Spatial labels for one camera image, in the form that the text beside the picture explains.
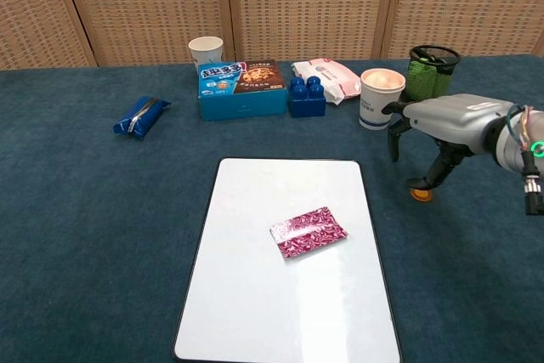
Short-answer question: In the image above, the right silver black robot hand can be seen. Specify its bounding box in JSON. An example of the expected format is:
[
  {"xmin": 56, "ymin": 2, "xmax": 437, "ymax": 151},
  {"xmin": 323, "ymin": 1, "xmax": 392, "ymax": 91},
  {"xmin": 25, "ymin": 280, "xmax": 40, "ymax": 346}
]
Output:
[{"xmin": 381, "ymin": 94, "xmax": 518, "ymax": 192}]

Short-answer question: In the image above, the paper cup with pink lid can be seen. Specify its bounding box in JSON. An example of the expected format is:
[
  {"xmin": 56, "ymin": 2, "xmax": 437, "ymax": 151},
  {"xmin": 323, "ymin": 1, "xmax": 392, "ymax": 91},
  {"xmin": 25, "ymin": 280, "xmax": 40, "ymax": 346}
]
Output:
[{"xmin": 359, "ymin": 68, "xmax": 407, "ymax": 131}]

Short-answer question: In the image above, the empty white paper cup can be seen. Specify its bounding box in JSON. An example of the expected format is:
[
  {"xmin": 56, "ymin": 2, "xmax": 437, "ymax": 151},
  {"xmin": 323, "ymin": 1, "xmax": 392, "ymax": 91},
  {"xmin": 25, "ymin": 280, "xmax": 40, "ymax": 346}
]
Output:
[{"xmin": 188, "ymin": 36, "xmax": 224, "ymax": 69}]

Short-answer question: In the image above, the blue toy building brick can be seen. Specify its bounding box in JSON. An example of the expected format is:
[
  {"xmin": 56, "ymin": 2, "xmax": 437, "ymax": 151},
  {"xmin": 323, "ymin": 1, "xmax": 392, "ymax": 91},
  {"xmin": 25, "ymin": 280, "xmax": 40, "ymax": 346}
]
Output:
[{"xmin": 289, "ymin": 76, "xmax": 327, "ymax": 118}]

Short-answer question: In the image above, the blue chocolate cookie box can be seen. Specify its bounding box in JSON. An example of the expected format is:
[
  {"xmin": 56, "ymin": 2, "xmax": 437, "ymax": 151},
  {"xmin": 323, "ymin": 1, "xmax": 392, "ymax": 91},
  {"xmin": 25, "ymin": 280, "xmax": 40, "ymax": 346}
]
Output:
[{"xmin": 197, "ymin": 60, "xmax": 288, "ymax": 122}]

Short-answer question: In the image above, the multicoloured wrist cable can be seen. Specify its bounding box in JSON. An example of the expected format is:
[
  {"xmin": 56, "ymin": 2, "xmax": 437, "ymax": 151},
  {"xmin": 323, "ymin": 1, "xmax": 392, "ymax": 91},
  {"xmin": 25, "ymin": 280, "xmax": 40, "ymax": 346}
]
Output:
[{"xmin": 505, "ymin": 104, "xmax": 544, "ymax": 217}]

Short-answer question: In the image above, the black mesh pen holder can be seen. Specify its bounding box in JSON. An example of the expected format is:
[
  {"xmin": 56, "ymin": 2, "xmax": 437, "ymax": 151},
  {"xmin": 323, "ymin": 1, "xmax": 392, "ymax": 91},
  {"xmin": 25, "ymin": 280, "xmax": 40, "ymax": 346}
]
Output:
[{"xmin": 403, "ymin": 44, "xmax": 462, "ymax": 103}]

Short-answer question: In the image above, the white rectangular board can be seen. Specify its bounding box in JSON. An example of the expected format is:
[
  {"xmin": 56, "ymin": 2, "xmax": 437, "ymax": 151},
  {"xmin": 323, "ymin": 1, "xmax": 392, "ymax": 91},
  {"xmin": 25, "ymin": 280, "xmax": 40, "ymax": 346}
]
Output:
[{"xmin": 173, "ymin": 157, "xmax": 403, "ymax": 363}]

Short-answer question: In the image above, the dark blue table cloth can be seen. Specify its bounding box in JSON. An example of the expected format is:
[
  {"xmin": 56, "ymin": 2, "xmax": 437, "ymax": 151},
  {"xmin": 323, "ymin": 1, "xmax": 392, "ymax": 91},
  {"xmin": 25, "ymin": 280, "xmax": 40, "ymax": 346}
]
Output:
[{"xmin": 0, "ymin": 53, "xmax": 544, "ymax": 363}]

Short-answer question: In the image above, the woven bamboo folding screen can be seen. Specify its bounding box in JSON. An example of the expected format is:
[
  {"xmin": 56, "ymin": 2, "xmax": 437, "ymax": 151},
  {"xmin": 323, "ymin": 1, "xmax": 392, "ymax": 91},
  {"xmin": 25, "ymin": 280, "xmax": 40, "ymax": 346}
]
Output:
[{"xmin": 0, "ymin": 0, "xmax": 544, "ymax": 71}]

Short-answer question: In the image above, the green roll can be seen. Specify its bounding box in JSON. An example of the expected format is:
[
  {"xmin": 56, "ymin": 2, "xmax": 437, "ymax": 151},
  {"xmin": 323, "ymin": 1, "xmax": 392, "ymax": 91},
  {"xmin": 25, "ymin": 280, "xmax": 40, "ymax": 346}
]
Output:
[{"xmin": 406, "ymin": 56, "xmax": 451, "ymax": 99}]

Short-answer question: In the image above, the pink patterned small packet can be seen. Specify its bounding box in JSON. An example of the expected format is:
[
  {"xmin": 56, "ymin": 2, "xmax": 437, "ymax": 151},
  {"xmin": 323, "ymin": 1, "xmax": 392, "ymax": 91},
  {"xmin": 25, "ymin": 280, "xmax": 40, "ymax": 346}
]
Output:
[{"xmin": 269, "ymin": 205, "xmax": 349, "ymax": 260}]

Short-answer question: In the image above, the pink white wet wipes pack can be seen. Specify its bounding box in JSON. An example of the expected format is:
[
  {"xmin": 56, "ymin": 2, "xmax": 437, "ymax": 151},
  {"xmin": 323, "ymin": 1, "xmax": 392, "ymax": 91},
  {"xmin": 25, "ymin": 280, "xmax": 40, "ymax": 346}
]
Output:
[{"xmin": 291, "ymin": 58, "xmax": 362, "ymax": 106}]

